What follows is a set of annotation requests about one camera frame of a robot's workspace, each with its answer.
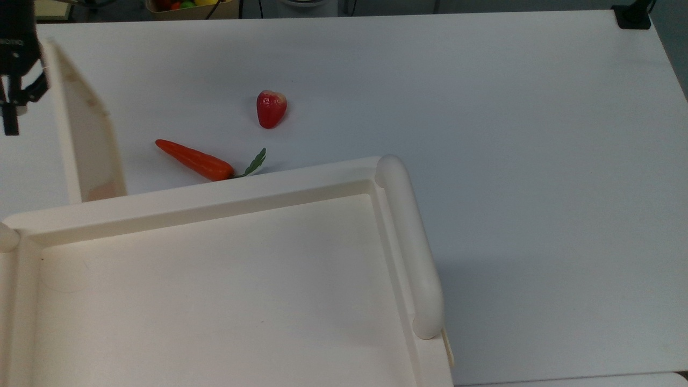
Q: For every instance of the black camera stand clamp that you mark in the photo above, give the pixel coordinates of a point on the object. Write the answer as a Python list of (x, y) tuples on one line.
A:
[(633, 16)]

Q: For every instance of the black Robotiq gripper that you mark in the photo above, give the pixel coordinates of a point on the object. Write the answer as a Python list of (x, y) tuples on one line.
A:
[(16, 27)]

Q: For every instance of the red toy wax apple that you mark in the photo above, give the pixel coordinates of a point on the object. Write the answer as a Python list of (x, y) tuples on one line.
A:
[(271, 110)]

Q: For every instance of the orange toy carrot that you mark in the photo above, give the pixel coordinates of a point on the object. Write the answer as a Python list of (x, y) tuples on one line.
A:
[(199, 161)]

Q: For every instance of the cream cabinet door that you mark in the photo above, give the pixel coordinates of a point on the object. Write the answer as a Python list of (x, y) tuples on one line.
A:
[(88, 145)]

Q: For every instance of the cardboard box of toy fruit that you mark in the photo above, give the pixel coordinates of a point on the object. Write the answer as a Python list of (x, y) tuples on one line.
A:
[(188, 8)]

